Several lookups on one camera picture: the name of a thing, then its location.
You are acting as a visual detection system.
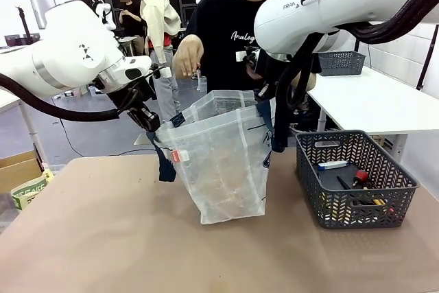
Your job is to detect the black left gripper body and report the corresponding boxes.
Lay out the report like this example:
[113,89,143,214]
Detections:
[99,73,157,115]

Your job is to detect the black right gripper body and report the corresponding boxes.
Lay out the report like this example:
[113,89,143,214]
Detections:
[253,51,285,97]

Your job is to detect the small clear packaged item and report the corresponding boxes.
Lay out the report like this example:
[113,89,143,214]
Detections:
[195,63,209,92]

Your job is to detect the translucent shopping bag navy handles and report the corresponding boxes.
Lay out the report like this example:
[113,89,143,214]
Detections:
[146,89,287,226]

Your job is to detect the grey plastic lattice basket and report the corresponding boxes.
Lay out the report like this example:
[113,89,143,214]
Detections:
[295,130,420,229]
[317,51,366,77]

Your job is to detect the person's left forearm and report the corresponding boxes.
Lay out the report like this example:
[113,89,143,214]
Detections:
[298,72,317,102]

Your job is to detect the person's left hand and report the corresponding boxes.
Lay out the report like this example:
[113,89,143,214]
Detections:
[245,62,264,82]

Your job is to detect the person's right hand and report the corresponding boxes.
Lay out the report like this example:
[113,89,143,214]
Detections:
[172,36,204,78]

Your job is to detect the person in black t-shirt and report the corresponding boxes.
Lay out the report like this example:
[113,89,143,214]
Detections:
[185,0,323,108]

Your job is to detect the background person in black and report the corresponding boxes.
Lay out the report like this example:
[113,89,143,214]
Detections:
[118,0,147,56]

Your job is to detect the mannequin with beige jacket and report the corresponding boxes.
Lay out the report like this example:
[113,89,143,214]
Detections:
[134,0,182,122]

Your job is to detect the white and blue tube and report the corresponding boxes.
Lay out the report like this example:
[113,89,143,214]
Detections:
[317,161,349,172]

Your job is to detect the white side table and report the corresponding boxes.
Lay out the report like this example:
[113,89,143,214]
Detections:
[306,65,439,156]

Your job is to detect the white height-adjustable table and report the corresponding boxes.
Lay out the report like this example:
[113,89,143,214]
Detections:
[0,90,47,170]

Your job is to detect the black hand tool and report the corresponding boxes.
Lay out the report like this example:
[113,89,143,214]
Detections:
[335,175,353,191]

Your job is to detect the brown cardboard box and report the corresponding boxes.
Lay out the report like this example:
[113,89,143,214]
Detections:
[0,150,44,194]

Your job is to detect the green and white carton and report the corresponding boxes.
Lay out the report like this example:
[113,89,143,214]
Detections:
[10,169,55,211]

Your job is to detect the black tripod stand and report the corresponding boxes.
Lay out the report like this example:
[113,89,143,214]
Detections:
[416,14,439,91]
[15,5,32,38]

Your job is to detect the yellow and black tool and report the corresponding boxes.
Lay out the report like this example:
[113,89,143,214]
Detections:
[353,196,388,208]

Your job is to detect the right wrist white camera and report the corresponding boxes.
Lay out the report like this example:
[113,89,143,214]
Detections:
[235,51,257,64]

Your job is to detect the wrist white camera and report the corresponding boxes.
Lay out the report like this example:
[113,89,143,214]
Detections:
[235,51,257,64]
[149,62,171,80]

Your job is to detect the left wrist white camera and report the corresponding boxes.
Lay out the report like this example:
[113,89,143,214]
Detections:
[149,62,171,80]

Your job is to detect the black floor cable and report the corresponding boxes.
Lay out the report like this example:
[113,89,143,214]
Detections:
[51,99,157,159]

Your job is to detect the left arm black cable sleeve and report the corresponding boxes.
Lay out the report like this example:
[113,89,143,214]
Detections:
[0,73,155,123]

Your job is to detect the arm black cable sleeve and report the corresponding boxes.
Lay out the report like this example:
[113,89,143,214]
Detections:
[0,73,155,123]
[274,0,439,136]

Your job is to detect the red handled screwdriver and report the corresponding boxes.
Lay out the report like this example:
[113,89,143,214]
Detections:
[353,169,370,187]

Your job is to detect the grey wall panel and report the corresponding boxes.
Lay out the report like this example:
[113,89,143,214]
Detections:
[29,0,56,30]

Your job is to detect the right arm black cable sleeve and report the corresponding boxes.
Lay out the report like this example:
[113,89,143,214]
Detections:
[274,0,439,136]

